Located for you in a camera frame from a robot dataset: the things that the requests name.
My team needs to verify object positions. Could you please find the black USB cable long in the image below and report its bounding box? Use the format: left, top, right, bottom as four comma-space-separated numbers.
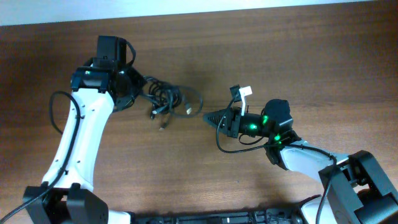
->
166, 85, 203, 118

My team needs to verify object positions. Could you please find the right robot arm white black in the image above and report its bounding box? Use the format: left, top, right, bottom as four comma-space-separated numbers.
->
203, 99, 397, 223

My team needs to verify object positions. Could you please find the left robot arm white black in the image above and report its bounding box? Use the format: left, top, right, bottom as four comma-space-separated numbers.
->
23, 35, 146, 223

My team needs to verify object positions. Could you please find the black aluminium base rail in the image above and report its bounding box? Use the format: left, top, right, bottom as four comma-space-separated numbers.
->
132, 208, 307, 224

